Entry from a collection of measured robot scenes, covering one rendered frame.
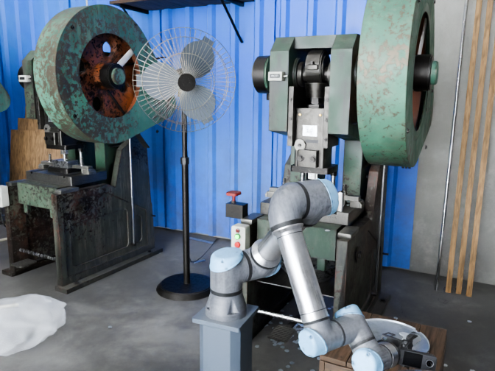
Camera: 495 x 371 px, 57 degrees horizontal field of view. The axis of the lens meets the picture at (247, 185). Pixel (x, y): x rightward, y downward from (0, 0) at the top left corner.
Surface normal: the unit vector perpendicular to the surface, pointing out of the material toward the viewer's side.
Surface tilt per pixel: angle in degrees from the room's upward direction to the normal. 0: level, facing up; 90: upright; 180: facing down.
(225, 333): 90
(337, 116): 90
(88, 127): 90
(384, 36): 74
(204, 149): 90
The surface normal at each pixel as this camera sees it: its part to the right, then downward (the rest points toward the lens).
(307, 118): -0.46, 0.17
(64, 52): 0.87, 0.11
